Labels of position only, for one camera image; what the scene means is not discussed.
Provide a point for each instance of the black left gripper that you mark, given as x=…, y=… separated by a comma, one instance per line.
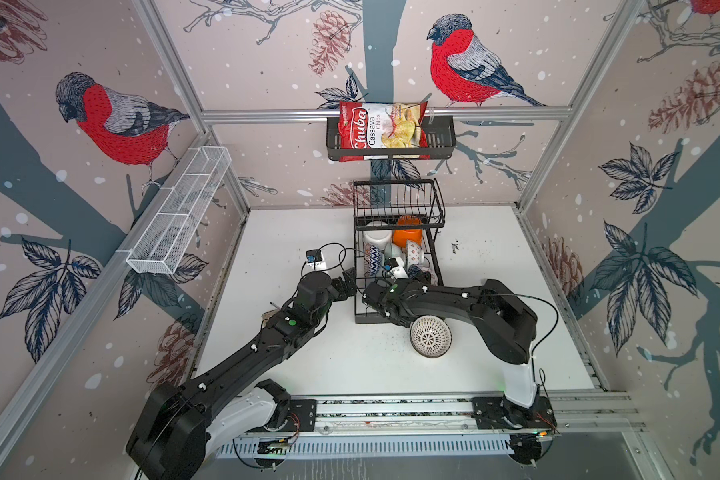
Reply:
x=349, y=281

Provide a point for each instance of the orange white patterned bowl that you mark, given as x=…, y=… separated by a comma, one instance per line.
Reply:
x=374, y=259

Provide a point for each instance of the orange plastic bowl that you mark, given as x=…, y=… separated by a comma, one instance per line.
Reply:
x=408, y=229

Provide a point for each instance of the white ceramic bowl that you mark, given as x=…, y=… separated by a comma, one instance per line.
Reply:
x=377, y=233

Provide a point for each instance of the teal concentric pattern bowl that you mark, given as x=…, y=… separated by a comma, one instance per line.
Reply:
x=394, y=255

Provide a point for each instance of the blue patterned bowl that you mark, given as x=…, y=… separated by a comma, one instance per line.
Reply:
x=427, y=275

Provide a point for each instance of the grey green patterned bowl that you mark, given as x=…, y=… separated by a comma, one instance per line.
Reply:
x=415, y=255

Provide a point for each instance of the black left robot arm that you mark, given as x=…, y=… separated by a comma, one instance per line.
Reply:
x=179, y=425

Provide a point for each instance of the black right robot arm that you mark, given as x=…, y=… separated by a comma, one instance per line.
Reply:
x=506, y=325

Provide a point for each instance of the white brown dotted bowl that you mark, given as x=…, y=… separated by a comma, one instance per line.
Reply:
x=430, y=336

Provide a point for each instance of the yellow black screwdriver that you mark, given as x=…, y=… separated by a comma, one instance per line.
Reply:
x=271, y=312

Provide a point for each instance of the red cassava chips bag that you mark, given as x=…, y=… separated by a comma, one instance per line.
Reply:
x=381, y=126

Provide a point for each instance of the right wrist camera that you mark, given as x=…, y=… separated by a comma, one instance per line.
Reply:
x=395, y=267

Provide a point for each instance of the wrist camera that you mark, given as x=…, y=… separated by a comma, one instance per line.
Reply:
x=315, y=260
x=395, y=267

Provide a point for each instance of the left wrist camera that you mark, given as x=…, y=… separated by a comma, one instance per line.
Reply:
x=315, y=260

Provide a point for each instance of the black wire dish rack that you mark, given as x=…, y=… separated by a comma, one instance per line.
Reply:
x=387, y=201

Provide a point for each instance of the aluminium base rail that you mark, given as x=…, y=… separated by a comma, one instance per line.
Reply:
x=333, y=427

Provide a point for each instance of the black wall shelf basket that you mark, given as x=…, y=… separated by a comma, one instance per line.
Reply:
x=439, y=132

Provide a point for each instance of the white wire mesh basket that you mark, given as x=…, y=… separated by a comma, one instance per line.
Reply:
x=169, y=233

